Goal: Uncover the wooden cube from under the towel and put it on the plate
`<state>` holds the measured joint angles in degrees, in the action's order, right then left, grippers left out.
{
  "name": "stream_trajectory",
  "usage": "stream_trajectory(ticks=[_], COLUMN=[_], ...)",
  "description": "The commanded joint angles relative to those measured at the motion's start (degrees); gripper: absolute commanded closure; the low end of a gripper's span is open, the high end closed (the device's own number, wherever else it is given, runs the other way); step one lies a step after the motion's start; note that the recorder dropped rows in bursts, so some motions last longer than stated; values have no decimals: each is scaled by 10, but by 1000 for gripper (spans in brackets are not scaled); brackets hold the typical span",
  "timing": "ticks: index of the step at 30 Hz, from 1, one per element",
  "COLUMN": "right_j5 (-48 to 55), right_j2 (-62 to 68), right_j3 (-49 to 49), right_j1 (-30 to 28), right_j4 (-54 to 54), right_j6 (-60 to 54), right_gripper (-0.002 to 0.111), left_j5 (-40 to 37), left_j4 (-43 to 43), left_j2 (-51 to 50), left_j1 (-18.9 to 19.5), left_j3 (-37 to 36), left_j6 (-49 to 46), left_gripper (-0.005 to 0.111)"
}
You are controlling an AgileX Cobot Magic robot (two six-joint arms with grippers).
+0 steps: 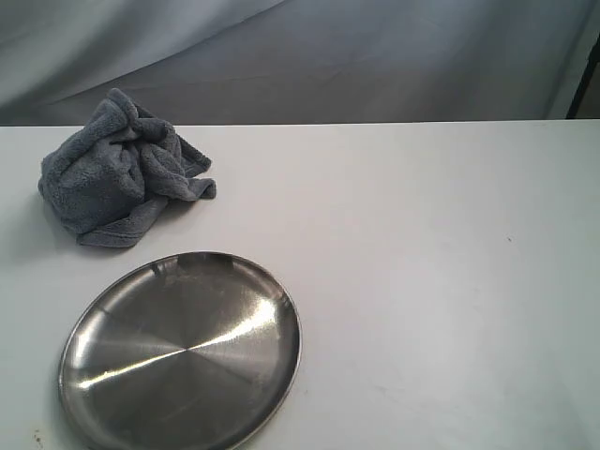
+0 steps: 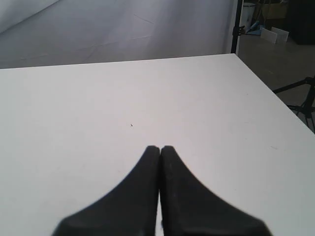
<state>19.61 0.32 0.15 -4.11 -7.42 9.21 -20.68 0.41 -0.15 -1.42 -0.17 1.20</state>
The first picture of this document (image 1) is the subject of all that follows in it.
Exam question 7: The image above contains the grey fluffy towel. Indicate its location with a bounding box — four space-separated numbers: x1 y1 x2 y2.
38 88 217 248

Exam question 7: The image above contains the round stainless steel plate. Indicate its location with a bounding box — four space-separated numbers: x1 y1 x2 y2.
57 251 302 449

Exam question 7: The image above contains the grey backdrop cloth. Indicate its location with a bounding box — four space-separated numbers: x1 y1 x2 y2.
1 1 599 125

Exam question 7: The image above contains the black stand pole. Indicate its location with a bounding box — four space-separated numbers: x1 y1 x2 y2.
565 19 599 119

